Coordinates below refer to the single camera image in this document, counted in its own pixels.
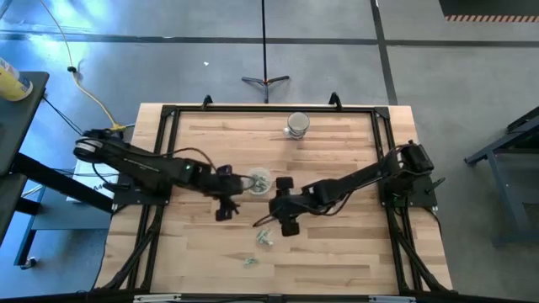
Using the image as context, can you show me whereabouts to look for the glass jar with lid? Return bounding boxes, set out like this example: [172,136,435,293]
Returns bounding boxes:
[282,110,312,141]

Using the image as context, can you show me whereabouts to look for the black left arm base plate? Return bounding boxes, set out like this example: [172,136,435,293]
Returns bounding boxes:
[110,167,172,208]

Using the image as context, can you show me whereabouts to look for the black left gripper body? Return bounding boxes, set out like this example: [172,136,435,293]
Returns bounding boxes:
[212,163,248,223]

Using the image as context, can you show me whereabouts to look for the clear plastic cup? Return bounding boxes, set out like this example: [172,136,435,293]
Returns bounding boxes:
[247,166,274,196]

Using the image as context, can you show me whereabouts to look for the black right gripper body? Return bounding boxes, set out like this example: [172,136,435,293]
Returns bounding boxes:
[268,176,305,237]

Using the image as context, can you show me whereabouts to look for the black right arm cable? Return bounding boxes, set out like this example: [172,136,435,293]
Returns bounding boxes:
[301,191,355,217]

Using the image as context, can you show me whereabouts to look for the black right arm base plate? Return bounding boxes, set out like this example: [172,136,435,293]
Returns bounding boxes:
[378,173,447,210]

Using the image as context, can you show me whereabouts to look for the dark blue metal cart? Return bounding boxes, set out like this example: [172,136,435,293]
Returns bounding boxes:
[463,106,539,248]

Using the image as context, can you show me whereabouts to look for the brown left arm cable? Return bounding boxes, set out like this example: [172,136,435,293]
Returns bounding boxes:
[167,146,218,173]

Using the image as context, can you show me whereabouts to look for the yellow power cable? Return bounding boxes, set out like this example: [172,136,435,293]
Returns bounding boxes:
[40,0,128,131]

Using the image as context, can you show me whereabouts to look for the black aluminium table frame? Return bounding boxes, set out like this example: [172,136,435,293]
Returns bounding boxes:
[94,103,454,295]

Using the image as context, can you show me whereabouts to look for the blue low cart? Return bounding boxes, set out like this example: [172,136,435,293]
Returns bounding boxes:
[13,184,114,270]

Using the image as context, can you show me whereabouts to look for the black side table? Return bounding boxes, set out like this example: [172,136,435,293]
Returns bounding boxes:
[0,71,115,249]

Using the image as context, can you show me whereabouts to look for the black tripod stand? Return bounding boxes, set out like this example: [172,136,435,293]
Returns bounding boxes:
[241,0,291,104]

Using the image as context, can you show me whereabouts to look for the black mat with hazard stripe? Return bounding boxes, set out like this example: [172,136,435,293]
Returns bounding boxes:
[438,0,539,24]

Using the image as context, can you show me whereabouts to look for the white metal bracket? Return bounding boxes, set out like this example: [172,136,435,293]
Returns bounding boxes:
[368,295,418,303]
[133,293,184,303]

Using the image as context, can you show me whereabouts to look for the white paper sheet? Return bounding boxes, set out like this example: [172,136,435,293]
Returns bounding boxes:
[66,158,124,199]

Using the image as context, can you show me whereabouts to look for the yellow white canister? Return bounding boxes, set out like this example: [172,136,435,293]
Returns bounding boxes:
[0,56,35,103]

